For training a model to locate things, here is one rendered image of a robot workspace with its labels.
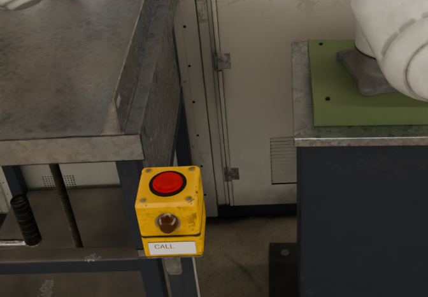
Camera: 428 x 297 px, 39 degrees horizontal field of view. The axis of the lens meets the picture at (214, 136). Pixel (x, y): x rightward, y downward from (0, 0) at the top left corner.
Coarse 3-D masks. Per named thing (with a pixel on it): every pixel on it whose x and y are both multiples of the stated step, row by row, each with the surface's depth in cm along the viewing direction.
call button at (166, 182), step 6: (162, 174) 81; (168, 174) 81; (174, 174) 81; (156, 180) 80; (162, 180) 80; (168, 180) 80; (174, 180) 80; (180, 180) 80; (156, 186) 79; (162, 186) 79; (168, 186) 79; (174, 186) 79; (180, 186) 79; (162, 192) 79; (168, 192) 78
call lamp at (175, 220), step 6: (162, 216) 78; (168, 216) 78; (174, 216) 78; (156, 222) 79; (162, 222) 77; (168, 222) 77; (174, 222) 78; (180, 222) 78; (162, 228) 78; (168, 228) 78; (174, 228) 78
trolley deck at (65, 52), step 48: (48, 0) 147; (96, 0) 145; (0, 48) 128; (48, 48) 126; (96, 48) 125; (0, 96) 112; (48, 96) 111; (96, 96) 110; (144, 96) 108; (0, 144) 102; (48, 144) 101; (96, 144) 101; (144, 144) 102
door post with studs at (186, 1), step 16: (192, 0) 158; (192, 16) 160; (192, 32) 163; (192, 48) 166; (192, 64) 169; (192, 80) 172; (192, 96) 175; (208, 144) 186; (208, 160) 189; (208, 176) 193; (208, 192) 197; (208, 208) 201
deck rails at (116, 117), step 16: (144, 0) 125; (144, 16) 124; (144, 32) 124; (128, 48) 109; (144, 48) 122; (128, 64) 107; (128, 80) 107; (112, 96) 108; (128, 96) 106; (112, 112) 104; (128, 112) 104; (112, 128) 100
